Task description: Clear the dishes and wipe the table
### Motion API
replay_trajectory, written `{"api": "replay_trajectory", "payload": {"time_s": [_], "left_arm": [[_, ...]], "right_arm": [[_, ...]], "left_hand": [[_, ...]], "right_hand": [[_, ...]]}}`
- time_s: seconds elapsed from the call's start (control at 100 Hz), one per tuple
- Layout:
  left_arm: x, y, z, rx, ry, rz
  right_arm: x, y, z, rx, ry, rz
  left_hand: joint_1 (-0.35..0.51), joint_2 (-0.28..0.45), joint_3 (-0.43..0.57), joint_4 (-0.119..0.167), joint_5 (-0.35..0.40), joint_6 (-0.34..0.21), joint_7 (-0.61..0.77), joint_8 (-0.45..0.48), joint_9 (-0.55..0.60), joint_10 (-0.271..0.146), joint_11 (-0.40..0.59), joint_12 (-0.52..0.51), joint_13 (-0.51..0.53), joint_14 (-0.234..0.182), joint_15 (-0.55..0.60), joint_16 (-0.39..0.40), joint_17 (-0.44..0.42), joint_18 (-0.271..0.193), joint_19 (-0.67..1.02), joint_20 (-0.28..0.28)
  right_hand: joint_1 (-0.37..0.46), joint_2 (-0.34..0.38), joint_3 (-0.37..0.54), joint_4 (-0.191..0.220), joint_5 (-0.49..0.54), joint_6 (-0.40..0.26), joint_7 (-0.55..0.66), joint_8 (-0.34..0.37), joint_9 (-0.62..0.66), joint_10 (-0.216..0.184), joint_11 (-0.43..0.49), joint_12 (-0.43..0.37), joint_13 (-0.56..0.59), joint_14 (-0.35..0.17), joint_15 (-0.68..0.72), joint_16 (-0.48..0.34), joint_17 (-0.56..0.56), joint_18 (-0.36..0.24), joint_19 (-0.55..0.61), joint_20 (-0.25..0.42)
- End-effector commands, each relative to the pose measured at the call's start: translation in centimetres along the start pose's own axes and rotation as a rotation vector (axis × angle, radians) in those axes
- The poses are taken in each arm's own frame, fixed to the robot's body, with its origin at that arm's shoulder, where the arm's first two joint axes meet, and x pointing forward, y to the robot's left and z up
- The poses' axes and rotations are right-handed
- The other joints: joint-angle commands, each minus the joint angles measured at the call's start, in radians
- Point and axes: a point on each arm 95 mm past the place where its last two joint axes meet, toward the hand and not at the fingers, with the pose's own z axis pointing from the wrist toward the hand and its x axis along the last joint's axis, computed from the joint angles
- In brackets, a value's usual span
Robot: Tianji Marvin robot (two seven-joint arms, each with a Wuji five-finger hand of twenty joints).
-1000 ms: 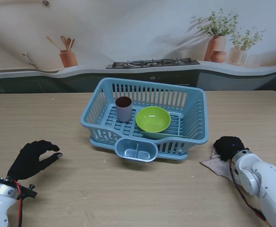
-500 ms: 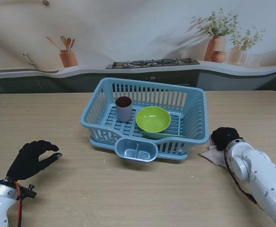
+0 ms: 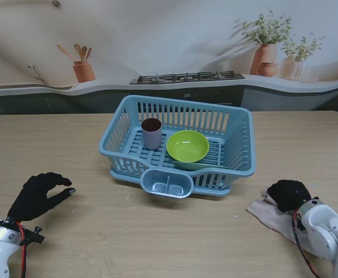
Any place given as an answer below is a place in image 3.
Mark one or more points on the pinkish beige cleaning cloth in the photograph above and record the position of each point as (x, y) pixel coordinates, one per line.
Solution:
(270, 217)

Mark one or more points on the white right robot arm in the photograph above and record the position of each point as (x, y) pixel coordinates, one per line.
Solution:
(328, 231)

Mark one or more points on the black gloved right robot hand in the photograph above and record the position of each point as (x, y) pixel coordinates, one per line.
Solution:
(290, 195)

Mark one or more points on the lime green bowl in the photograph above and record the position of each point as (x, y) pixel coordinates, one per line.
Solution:
(186, 147)

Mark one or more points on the blue plastic dish rack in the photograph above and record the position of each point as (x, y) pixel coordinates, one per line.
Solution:
(186, 102)

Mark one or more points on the blue cutlery holder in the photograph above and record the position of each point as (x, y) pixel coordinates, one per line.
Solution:
(148, 185)

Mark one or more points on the metal backdrop eyelet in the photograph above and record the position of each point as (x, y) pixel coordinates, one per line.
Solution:
(56, 3)

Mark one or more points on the pale green plate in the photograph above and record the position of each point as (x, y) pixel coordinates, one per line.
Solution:
(212, 166)

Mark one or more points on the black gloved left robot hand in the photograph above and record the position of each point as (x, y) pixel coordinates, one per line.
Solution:
(30, 199)

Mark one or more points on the purple cup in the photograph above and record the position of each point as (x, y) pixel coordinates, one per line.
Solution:
(151, 139)

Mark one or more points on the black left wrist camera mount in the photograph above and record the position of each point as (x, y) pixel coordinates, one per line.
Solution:
(36, 238)

